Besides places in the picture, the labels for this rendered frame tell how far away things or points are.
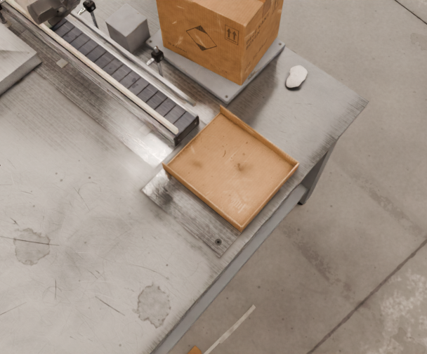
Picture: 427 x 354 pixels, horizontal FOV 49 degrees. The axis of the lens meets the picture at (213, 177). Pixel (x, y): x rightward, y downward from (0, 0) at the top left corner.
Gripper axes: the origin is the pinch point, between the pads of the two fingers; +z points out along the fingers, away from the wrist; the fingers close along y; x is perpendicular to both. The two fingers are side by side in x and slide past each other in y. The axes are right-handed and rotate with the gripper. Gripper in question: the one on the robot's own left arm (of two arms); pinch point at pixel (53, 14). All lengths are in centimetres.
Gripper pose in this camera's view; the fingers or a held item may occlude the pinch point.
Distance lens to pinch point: 165.9
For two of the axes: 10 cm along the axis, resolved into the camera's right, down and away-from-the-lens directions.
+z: -4.6, -0.6, 8.8
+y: -6.5, 7.0, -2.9
